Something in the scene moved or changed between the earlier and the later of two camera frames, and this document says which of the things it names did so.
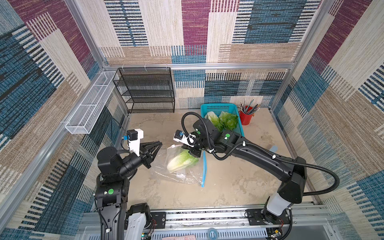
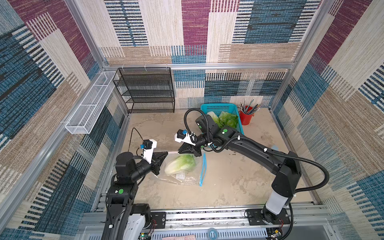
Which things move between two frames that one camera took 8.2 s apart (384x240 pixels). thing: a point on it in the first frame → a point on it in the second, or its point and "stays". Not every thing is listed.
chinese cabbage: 215,120 stays
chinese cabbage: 228,121 stays
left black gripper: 145,156 → 155,165
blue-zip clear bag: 175,162 stays
